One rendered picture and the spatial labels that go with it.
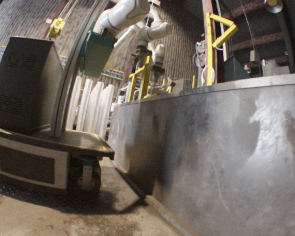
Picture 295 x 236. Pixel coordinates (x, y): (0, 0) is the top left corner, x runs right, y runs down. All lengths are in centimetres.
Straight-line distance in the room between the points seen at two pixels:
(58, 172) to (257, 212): 84
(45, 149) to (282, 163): 92
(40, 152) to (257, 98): 93
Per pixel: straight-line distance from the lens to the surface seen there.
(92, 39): 78
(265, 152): 51
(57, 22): 431
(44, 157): 71
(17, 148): 76
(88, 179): 80
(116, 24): 82
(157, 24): 101
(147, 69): 153
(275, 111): 51
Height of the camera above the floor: 47
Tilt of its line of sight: 4 degrees up
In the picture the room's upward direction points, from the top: 10 degrees clockwise
